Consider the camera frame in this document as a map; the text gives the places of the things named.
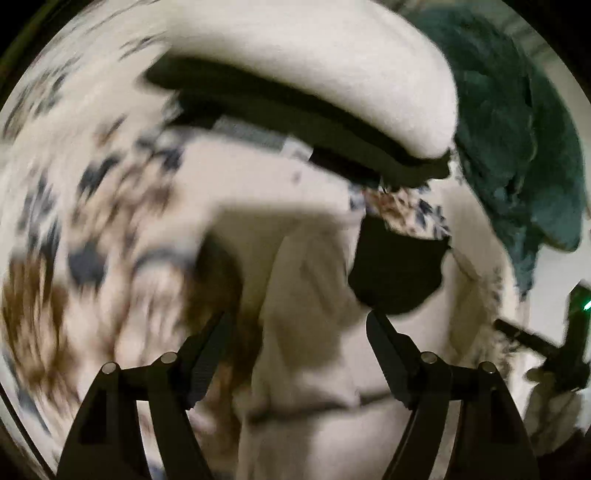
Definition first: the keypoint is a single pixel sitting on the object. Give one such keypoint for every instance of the long black cloth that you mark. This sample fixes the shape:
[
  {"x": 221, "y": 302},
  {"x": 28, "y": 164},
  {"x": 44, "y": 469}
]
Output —
[{"x": 346, "y": 138}]

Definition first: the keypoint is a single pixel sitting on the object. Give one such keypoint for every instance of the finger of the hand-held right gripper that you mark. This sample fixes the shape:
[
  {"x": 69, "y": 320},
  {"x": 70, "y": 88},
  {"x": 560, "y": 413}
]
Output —
[{"x": 524, "y": 338}]

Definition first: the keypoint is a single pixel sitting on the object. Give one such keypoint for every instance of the grey folded cloth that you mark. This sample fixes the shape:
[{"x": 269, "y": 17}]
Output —
[{"x": 258, "y": 134}]

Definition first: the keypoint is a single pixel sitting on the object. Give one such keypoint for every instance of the beige garment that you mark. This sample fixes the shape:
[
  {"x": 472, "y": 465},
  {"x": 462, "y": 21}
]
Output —
[{"x": 300, "y": 300}]

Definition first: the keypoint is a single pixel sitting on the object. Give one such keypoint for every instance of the small black garment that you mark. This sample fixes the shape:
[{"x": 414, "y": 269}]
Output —
[{"x": 397, "y": 272}]

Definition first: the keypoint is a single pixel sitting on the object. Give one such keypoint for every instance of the teal cloth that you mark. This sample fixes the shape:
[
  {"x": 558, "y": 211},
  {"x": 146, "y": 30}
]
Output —
[{"x": 498, "y": 115}]

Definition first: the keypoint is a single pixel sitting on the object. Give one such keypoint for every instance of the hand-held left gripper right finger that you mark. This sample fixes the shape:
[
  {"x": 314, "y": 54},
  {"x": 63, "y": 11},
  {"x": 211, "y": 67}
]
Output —
[{"x": 388, "y": 355}]

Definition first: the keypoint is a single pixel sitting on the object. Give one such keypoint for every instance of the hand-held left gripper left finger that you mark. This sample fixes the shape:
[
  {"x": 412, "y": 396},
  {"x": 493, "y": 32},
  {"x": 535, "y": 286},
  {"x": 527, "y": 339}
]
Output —
[{"x": 204, "y": 364}]

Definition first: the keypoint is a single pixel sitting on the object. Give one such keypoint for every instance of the white and black folded garment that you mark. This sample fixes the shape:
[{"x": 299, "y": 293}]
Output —
[{"x": 323, "y": 60}]

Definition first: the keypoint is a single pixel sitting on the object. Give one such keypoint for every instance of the floral printed blanket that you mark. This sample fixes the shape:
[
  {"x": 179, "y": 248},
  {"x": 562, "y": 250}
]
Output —
[{"x": 92, "y": 207}]

